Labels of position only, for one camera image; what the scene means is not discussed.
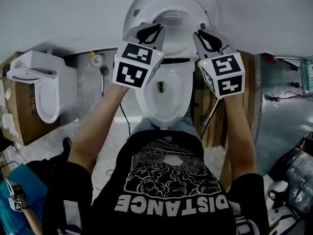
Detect shrink-wrapped bottle pack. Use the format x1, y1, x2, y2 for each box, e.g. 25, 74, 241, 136
286, 152, 313, 212

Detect white plastic casing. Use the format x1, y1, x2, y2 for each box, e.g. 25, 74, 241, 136
263, 175, 303, 235

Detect brown cardboard box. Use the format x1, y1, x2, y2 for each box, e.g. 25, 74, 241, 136
1, 55, 61, 146

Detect metal shopping cart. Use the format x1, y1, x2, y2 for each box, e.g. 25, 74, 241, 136
268, 54, 313, 102

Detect black strap loop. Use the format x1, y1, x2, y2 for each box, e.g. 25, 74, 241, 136
268, 189, 289, 209

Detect person's right forearm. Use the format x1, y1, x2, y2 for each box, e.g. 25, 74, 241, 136
222, 94, 257, 178

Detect compact white toilet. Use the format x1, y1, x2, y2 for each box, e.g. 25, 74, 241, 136
6, 49, 79, 124

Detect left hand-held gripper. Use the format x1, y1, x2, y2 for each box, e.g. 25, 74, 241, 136
112, 24, 165, 90

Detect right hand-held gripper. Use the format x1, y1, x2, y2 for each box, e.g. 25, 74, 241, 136
193, 29, 246, 99

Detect person's left forearm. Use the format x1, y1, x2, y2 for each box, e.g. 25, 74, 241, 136
67, 82, 130, 175

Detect person's black printed T-shirt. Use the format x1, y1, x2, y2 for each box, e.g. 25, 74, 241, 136
41, 130, 271, 235

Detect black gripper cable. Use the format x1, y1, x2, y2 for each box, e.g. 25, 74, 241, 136
200, 99, 223, 138
119, 103, 132, 136

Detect wooden plank platform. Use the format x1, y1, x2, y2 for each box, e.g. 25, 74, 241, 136
192, 50, 260, 195

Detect person's blue jeans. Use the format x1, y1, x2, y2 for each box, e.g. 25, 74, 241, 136
127, 116, 203, 141

